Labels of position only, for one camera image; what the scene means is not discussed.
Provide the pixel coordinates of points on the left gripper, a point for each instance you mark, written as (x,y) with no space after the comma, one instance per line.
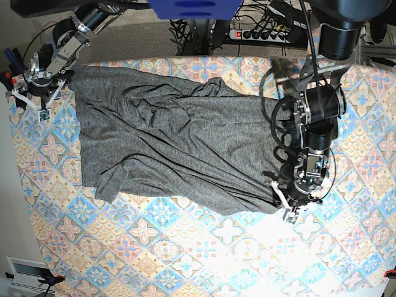
(300,184)

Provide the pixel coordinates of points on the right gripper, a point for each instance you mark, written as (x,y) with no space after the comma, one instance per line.
(38,89)

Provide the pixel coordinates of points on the grey t-shirt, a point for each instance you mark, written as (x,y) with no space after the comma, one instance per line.
(159,136)

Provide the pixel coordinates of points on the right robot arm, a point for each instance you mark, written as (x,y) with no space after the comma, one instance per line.
(50,68)

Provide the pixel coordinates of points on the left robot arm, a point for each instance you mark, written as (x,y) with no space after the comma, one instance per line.
(305,124)

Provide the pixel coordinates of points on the red black clamp left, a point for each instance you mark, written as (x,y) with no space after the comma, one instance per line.
(16,67)

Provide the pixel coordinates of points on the red clamp bottom right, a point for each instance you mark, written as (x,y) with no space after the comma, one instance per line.
(390,274)

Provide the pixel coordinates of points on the power strip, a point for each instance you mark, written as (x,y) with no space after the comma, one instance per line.
(258,35)

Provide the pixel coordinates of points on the patterned tablecloth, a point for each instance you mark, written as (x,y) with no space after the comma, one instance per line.
(143,246)

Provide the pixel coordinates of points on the red clamp bottom left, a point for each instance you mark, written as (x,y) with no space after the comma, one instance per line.
(51,280)

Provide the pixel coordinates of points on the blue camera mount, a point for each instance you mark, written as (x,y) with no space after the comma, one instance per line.
(195,9)

